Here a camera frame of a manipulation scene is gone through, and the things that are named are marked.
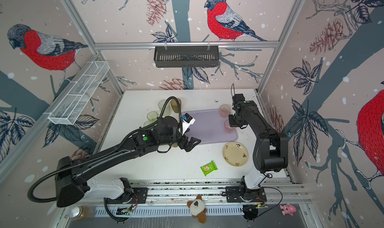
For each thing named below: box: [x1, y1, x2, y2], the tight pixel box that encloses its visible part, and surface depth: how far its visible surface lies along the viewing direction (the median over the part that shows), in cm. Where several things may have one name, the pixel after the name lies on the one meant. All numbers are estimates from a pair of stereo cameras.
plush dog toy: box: [187, 195, 207, 224], surface depth 69 cm
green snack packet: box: [200, 160, 218, 177], surface depth 83 cm
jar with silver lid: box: [69, 205, 95, 221], surface depth 63 cm
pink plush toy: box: [279, 203, 297, 216], surface depth 69 cm
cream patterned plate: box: [222, 141, 249, 167], surface depth 89 cm
